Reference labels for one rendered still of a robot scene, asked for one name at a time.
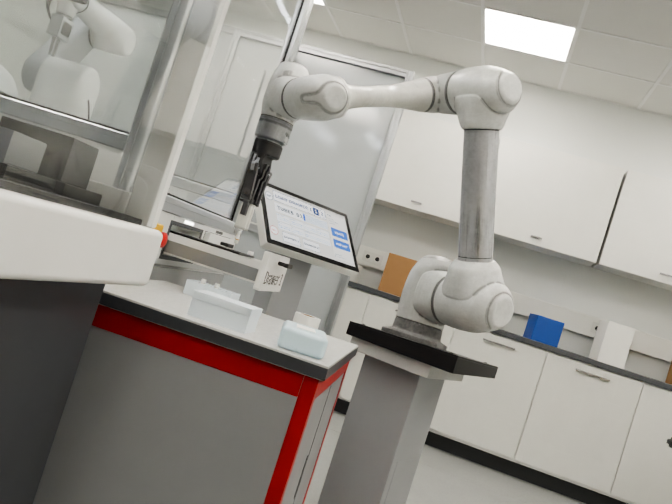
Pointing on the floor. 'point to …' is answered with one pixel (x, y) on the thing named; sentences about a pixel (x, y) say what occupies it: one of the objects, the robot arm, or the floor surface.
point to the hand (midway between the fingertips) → (244, 216)
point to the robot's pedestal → (383, 428)
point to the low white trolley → (189, 408)
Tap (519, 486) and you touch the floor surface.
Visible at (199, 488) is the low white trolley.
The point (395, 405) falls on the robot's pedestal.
